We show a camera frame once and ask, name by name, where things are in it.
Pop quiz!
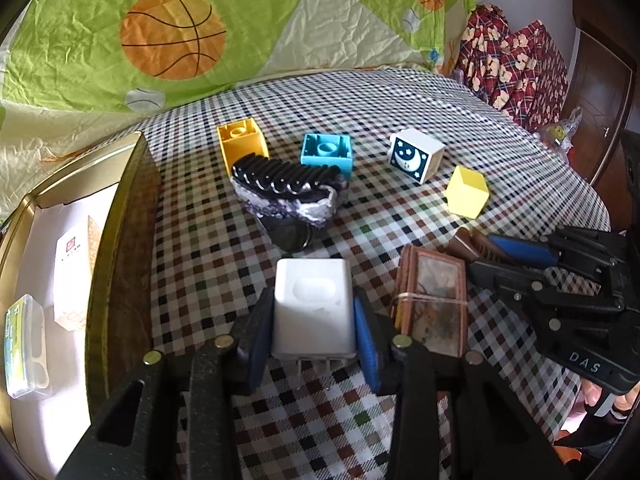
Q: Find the brown comb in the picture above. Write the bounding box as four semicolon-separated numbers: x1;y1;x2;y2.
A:
445;228;511;263

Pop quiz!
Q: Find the yellow cube block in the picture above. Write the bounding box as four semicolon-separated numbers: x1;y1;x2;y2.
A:
444;166;489;220

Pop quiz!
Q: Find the brown framed card stack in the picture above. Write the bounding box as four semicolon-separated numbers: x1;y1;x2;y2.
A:
390;244;468;358

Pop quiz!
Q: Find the clear plastic case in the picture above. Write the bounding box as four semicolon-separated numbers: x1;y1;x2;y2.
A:
3;294;51;401

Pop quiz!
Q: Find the white Oriental Club box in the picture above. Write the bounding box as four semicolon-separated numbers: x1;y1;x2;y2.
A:
53;214;102;332

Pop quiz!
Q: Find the white power adapter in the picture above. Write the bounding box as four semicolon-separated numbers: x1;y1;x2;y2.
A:
271;258;357;388

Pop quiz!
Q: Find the person's right hand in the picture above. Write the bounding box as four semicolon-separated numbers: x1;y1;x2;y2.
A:
580;378;639;420

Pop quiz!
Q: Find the white moon toy block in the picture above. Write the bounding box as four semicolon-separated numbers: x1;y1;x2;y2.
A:
387;128;445;184

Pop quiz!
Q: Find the red bear pattern cloth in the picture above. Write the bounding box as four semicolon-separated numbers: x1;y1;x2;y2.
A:
454;3;568;132

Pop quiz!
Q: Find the brown wooden cabinet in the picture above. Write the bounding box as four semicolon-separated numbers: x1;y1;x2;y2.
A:
563;0;639;231

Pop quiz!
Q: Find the gold tin box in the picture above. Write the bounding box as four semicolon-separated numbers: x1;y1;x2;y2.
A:
1;132;160;479

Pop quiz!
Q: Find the checkered tablecloth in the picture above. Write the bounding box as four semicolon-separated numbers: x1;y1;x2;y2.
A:
124;68;610;479

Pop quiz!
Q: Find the blue toy block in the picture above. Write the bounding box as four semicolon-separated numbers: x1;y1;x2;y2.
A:
299;133;354;180

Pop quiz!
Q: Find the black hair claw clip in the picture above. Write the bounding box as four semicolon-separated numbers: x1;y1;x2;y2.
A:
230;154;349;254

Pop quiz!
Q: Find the yellow face toy block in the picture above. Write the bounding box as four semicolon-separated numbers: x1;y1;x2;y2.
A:
217;118;269;176

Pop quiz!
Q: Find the basketball pattern bed sheet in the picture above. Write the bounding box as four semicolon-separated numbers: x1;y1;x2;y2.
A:
1;0;476;216

